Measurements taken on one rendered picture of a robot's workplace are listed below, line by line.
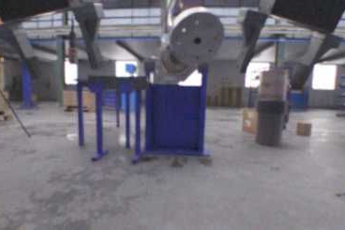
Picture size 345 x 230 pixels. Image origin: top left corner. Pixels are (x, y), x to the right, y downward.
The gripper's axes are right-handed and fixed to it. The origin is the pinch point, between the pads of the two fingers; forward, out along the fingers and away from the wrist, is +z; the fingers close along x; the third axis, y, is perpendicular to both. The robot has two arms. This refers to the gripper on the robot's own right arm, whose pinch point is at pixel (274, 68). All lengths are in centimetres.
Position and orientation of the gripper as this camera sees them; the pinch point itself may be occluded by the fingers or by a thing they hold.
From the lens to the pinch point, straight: 40.7
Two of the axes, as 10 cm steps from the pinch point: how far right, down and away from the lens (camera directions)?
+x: 9.8, 1.3, 1.7
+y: 0.8, 5.0, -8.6
